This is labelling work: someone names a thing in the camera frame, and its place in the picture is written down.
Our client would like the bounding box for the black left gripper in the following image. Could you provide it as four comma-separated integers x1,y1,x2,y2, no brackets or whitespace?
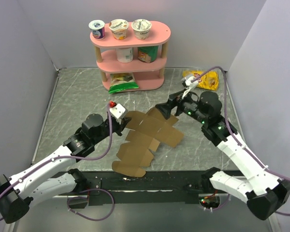
92,115,131,145

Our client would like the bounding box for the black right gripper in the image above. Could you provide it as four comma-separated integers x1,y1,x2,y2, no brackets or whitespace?
156,87,208,124

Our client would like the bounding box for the brown cardboard box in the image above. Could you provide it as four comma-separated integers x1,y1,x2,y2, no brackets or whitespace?
112,107,184,177

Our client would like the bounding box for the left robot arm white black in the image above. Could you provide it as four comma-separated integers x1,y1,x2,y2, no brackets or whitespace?
0,112,131,224

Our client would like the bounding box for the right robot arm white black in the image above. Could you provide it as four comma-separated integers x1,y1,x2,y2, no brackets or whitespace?
155,90,290,220

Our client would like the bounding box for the green snack box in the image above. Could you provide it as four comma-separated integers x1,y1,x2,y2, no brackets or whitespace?
138,46,159,63

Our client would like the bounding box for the green chip bag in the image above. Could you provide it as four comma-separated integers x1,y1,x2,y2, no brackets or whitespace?
109,72,139,94

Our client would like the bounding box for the yellow Lays chip bag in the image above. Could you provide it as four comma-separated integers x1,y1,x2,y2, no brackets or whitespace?
182,70,219,91

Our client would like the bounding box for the pink three-tier shelf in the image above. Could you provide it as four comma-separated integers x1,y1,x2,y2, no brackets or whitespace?
90,21,171,91

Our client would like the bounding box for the white cup middle shelf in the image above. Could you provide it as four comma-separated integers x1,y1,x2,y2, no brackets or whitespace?
116,47,133,63

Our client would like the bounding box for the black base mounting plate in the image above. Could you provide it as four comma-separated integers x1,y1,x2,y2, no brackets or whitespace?
55,170,242,209

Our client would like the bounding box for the white Chobani yogurt cup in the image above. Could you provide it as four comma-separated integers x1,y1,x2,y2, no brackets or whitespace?
131,19,152,40

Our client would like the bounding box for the orange Chobani yogurt cup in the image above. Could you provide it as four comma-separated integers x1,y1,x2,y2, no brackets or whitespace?
109,19,129,40

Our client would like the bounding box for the purple white yogurt cup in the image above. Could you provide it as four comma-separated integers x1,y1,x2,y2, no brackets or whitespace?
88,20,105,40

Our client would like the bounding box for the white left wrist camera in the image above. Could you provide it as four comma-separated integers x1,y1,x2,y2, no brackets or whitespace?
110,101,128,122

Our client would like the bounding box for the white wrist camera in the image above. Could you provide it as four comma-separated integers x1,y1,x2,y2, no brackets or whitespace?
110,101,128,122
181,74,198,99

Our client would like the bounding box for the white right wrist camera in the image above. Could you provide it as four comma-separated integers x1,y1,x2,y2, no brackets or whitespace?
181,74,198,99

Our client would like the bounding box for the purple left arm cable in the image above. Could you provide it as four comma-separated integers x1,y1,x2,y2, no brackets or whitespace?
0,106,116,223

